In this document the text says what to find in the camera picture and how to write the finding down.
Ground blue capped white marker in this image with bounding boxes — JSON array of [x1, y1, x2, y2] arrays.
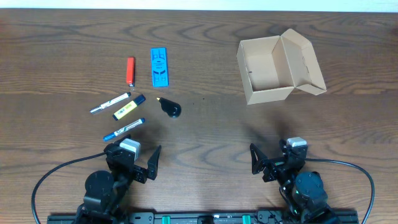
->
[[103, 118, 146, 141]]

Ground black correction tape dispenser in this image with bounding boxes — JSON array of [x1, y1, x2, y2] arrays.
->
[[157, 97, 182, 118]]

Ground yellow highlighter with dark cap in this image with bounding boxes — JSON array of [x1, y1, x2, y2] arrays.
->
[[113, 95, 146, 121]]

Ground brown cardboard box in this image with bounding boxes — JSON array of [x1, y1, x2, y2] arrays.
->
[[236, 29, 326, 105]]

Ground red stapler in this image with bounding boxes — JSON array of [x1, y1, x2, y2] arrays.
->
[[126, 57, 135, 87]]

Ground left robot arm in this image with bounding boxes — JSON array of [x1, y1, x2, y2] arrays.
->
[[73, 135, 162, 224]]

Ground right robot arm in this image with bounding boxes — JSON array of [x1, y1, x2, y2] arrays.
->
[[249, 137, 341, 223]]

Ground black capped white marker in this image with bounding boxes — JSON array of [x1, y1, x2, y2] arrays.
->
[[90, 91, 131, 114]]

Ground black mounting rail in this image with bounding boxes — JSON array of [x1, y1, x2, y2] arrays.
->
[[46, 210, 359, 224]]

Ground right black cable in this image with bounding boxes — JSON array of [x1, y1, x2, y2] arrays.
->
[[304, 157, 376, 224]]

